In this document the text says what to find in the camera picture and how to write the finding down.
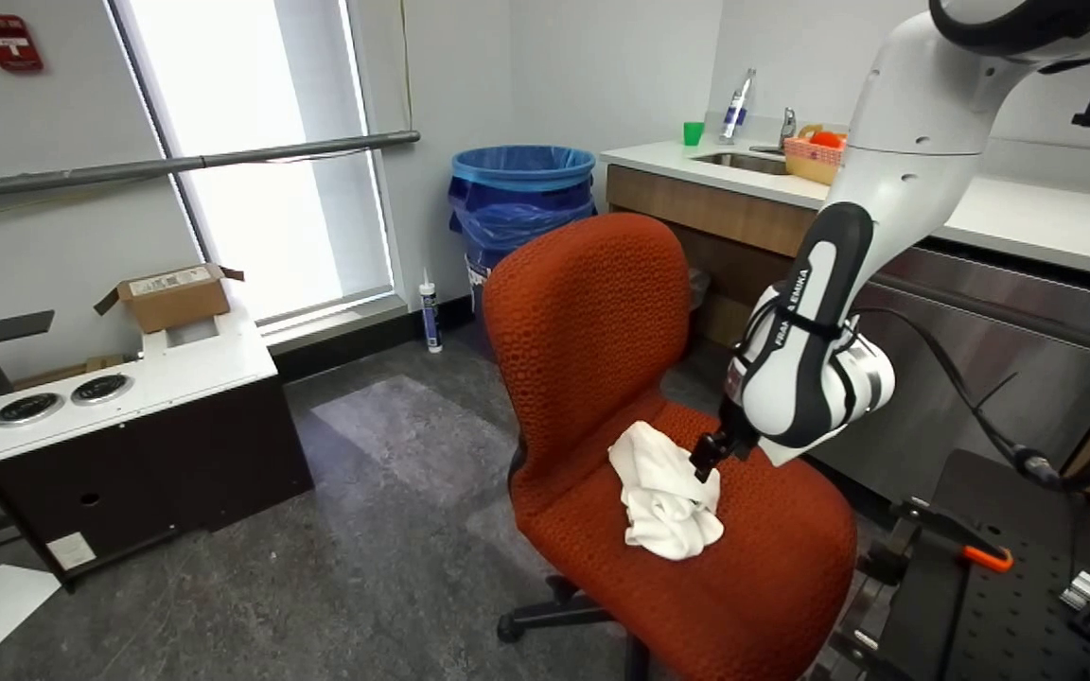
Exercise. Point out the cardboard box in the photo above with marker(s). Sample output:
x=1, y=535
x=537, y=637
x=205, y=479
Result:
x=176, y=295

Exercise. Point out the clamp with orange handle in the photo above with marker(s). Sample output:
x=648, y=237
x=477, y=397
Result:
x=918, y=521

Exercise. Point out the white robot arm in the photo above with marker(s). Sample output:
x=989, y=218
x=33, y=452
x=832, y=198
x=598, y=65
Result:
x=912, y=145

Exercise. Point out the grey wall handrail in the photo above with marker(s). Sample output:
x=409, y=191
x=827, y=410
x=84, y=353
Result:
x=178, y=164

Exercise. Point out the black perforated robot table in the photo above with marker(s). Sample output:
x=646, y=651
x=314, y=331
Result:
x=956, y=621

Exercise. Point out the wooden counter cabinet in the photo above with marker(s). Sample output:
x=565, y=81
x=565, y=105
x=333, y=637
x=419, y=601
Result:
x=740, y=245

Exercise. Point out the steel sink faucet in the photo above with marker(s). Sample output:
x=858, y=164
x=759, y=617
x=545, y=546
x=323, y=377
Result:
x=790, y=126

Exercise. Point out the blue lined trash bin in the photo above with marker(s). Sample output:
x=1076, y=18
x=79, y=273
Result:
x=507, y=193

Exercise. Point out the tan basket with orange items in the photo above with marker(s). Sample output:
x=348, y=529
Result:
x=816, y=154

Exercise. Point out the white top dark cabinet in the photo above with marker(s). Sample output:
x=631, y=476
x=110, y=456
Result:
x=185, y=438

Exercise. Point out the white cloth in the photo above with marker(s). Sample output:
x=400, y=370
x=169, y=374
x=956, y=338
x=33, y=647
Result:
x=671, y=514

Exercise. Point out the stainless steel dishwasher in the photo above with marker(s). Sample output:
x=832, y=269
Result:
x=973, y=333

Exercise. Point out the green plastic cup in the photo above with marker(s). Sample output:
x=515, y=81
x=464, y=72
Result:
x=692, y=134

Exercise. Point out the clear water bottle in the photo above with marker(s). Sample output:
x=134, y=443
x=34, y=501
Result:
x=737, y=107

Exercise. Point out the red office chair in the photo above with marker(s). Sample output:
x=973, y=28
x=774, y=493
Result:
x=585, y=323

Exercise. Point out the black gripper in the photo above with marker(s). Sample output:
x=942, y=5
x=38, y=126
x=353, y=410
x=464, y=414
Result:
x=733, y=438

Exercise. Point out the red fire alarm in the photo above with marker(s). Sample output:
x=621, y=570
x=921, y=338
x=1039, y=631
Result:
x=15, y=47

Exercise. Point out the white spray bottle on floor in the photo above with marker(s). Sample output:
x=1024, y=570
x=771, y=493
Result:
x=429, y=317

